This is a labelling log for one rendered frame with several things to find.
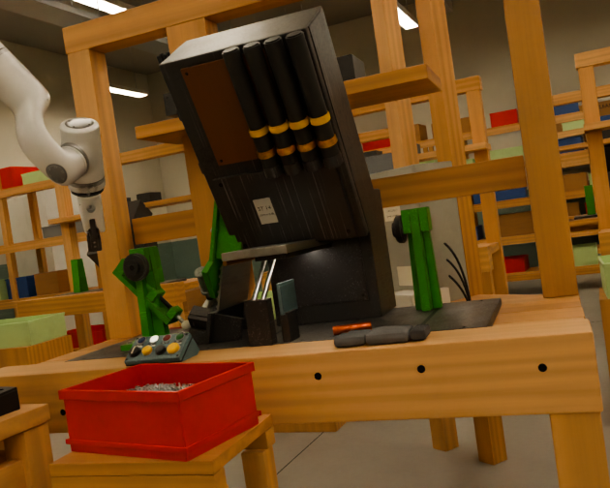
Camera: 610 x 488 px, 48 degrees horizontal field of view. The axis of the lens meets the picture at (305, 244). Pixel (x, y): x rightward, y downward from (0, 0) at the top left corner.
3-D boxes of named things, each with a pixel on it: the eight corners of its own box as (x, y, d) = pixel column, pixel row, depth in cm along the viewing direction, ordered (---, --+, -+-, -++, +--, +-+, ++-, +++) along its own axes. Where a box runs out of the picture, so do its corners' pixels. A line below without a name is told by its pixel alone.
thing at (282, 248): (288, 258, 149) (286, 244, 149) (222, 266, 155) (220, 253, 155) (340, 245, 186) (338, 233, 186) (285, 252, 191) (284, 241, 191)
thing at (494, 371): (603, 412, 125) (593, 331, 124) (-27, 437, 176) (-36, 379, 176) (598, 391, 138) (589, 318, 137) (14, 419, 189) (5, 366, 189)
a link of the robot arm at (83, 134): (91, 188, 154) (110, 170, 161) (84, 134, 146) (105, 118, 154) (57, 182, 155) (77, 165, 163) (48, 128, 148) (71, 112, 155)
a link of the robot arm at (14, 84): (-34, 65, 137) (80, 175, 144) (13, 43, 150) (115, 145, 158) (-54, 92, 141) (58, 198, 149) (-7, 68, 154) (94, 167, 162)
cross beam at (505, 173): (527, 186, 192) (522, 154, 192) (135, 244, 237) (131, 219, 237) (528, 186, 197) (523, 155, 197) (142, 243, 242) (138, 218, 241)
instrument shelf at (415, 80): (428, 77, 179) (425, 62, 179) (136, 139, 210) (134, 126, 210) (442, 91, 202) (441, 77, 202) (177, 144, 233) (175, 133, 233)
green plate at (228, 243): (235, 282, 174) (243, 199, 171) (206, 277, 176) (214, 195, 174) (254, 276, 184) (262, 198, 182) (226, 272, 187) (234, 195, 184)
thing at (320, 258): (381, 318, 178) (363, 188, 178) (275, 327, 189) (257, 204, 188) (396, 306, 196) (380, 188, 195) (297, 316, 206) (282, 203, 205)
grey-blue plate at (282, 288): (289, 342, 160) (281, 283, 160) (282, 343, 161) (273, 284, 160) (303, 334, 169) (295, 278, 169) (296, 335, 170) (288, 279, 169)
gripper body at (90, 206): (106, 192, 157) (110, 233, 163) (101, 172, 165) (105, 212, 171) (72, 196, 154) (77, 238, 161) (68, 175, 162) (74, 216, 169)
